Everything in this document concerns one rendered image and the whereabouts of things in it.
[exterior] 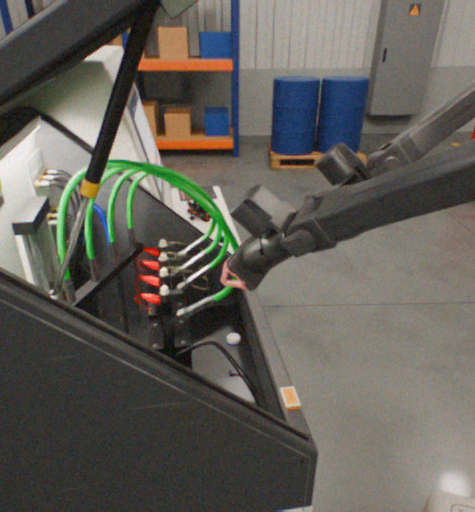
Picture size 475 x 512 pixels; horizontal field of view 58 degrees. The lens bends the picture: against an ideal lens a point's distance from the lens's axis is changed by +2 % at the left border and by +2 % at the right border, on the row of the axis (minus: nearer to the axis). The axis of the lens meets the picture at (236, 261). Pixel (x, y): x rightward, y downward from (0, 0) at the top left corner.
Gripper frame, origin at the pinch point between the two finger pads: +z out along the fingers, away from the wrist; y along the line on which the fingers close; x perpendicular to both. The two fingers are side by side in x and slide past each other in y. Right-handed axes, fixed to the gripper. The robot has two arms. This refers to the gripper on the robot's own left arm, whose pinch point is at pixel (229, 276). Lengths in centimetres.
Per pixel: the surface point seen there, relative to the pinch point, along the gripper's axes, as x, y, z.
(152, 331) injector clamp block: -0.1, 4.3, 31.4
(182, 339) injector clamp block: 5.8, 3.1, 25.8
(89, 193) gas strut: -23.0, 21.7, -20.0
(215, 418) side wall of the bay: 12.6, 22.8, -1.0
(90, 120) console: -49, -23, 26
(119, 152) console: -39, -25, 29
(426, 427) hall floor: 130, -73, 67
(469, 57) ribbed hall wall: 104, -742, 136
